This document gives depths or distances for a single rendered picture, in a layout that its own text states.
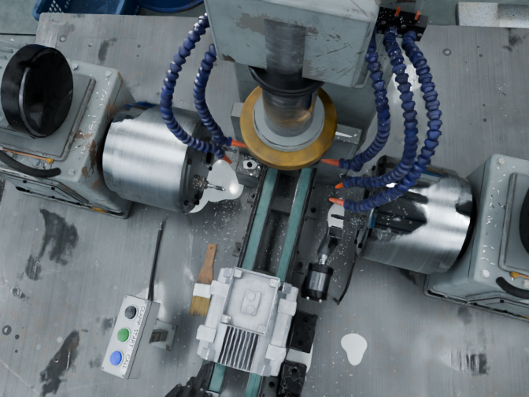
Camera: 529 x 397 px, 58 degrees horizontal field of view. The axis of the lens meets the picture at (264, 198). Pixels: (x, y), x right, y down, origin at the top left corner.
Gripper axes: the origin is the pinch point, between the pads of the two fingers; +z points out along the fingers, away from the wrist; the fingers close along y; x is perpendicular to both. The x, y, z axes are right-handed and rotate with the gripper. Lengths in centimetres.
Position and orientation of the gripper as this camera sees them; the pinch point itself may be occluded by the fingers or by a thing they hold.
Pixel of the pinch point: (199, 380)
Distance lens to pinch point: 105.5
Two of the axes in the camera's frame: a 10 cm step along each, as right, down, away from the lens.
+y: -9.7, -2.3, 1.0
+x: -2.0, 9.4, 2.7
